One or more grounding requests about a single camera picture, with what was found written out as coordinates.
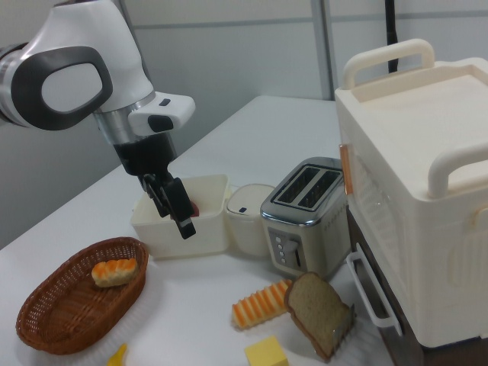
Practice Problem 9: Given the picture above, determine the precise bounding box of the brown wicker basket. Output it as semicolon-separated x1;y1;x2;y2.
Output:
15;236;149;355

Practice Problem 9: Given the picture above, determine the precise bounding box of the brown drawer with white handle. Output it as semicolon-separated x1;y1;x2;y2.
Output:
345;207;424;366

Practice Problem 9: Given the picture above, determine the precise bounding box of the yellow cube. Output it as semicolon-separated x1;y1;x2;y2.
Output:
243;335;289;366

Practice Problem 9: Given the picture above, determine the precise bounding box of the small orange-white bread roll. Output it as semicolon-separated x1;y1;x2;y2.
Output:
91;258;137;288

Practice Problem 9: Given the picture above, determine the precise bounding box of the yellow banana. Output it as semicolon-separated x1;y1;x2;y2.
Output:
105;342;129;366

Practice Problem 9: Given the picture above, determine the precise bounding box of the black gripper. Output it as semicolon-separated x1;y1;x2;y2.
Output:
113;131;197;240

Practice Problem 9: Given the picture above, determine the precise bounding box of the white square plastic tub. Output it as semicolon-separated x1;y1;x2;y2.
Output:
130;174;230;260

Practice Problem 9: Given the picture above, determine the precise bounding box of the long ridged orange-white bread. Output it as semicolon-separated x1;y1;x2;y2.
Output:
232;278;294;329

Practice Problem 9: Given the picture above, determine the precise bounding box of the cream plastic cabinet with handles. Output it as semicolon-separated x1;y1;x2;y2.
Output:
334;38;488;350

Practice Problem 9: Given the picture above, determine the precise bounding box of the brown bread slice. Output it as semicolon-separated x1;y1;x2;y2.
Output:
283;271;354;361

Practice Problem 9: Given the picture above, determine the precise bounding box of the cream and chrome toaster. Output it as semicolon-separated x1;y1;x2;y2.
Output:
259;156;350;281

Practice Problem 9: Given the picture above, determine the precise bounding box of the small cream lidded bin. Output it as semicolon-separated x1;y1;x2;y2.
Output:
225;183;276;256

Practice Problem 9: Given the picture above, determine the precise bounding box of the black vertical pole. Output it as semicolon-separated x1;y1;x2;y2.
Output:
383;0;400;75

